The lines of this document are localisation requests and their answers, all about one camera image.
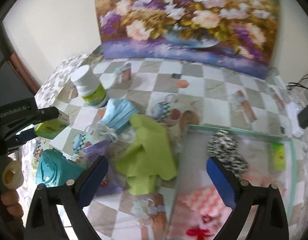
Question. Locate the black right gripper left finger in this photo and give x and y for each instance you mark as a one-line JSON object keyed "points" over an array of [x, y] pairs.
{"points": [[43, 220]]}

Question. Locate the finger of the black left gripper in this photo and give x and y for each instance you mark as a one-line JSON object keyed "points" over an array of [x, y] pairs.
{"points": [[47, 114], [26, 135]]}

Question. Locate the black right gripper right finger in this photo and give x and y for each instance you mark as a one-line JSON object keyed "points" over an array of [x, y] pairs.
{"points": [[270, 221]]}

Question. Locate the green white tissue pack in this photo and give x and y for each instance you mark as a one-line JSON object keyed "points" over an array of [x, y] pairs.
{"points": [[52, 128]]}

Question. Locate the pink red plush doll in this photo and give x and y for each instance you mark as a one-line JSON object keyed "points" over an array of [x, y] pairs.
{"points": [[204, 229]]}

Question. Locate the pink white striped towel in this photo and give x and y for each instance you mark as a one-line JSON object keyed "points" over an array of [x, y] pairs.
{"points": [[206, 201]]}

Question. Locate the blue surgical face mask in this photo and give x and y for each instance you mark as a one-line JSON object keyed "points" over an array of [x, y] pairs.
{"points": [[116, 117]]}

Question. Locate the small green tissue pack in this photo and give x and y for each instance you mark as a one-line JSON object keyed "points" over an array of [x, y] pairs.
{"points": [[276, 157]]}

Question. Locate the purple cartoon tissue pack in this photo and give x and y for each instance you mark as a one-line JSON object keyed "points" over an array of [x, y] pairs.
{"points": [[105, 174]]}

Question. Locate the black white leopard scrunchie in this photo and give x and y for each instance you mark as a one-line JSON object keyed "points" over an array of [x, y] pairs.
{"points": [[224, 147]]}

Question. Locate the lime green cloth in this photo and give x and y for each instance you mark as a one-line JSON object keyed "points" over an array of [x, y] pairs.
{"points": [[148, 157]]}

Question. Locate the person's left hand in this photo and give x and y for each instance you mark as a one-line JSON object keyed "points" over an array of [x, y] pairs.
{"points": [[11, 198]]}

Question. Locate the grey floral tablecloth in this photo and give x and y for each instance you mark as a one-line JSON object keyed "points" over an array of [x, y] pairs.
{"points": [[45, 97]]}

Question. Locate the teal plastic toy case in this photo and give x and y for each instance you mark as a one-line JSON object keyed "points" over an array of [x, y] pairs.
{"points": [[54, 169]]}

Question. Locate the white green-label pill bottle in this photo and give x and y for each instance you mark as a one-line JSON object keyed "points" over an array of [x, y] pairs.
{"points": [[89, 87]]}

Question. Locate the translucent teal-rimmed tray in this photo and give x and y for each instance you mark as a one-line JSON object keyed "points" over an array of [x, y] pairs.
{"points": [[193, 174]]}

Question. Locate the black power adapter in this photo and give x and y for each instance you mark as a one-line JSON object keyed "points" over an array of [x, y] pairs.
{"points": [[303, 118]]}

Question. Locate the white power strip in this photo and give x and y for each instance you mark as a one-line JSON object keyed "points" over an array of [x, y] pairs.
{"points": [[293, 110]]}

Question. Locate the checkered printed vinyl mat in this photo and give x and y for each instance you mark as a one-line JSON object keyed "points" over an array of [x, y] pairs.
{"points": [[178, 94]]}

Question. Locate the floral oil painting canvas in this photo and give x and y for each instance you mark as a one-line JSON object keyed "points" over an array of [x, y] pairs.
{"points": [[234, 34]]}

